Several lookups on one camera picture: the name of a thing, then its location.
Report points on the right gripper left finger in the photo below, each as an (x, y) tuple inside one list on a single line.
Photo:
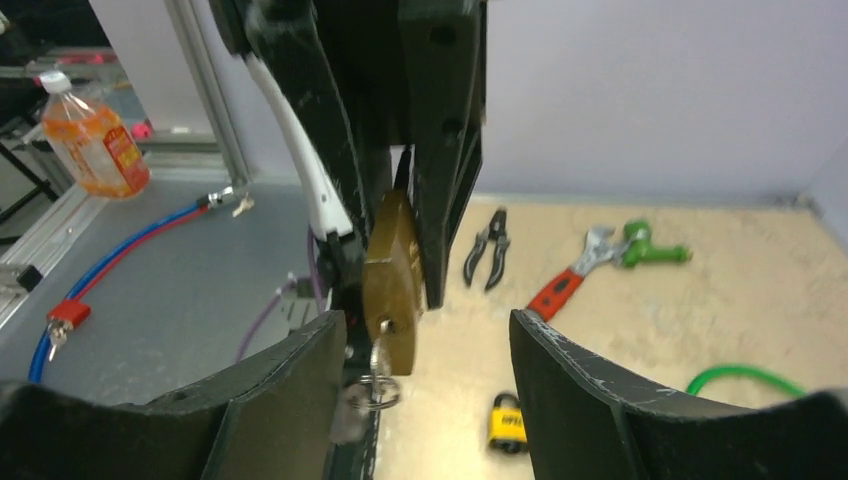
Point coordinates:
[(266, 417)]

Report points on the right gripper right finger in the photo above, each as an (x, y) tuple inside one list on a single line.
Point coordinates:
[(587, 417)]

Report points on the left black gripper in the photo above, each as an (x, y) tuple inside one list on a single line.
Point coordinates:
[(346, 80)]

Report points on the small yellow padlock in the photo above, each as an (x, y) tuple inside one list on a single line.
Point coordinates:
[(506, 431)]

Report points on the black headed key bunch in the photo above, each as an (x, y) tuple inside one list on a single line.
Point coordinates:
[(373, 391)]

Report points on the large brass padlock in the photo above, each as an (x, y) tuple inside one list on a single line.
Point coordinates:
[(392, 275)]

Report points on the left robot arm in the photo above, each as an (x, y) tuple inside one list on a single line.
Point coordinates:
[(349, 80)]

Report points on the red adjustable wrench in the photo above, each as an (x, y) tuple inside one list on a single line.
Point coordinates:
[(598, 250)]

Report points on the orange plastic bottle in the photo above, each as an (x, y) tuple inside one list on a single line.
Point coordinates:
[(91, 140)]

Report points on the green cable lock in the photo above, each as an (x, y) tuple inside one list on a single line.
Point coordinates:
[(743, 371)]

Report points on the green hose nozzle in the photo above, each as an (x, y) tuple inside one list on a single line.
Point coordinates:
[(640, 248)]

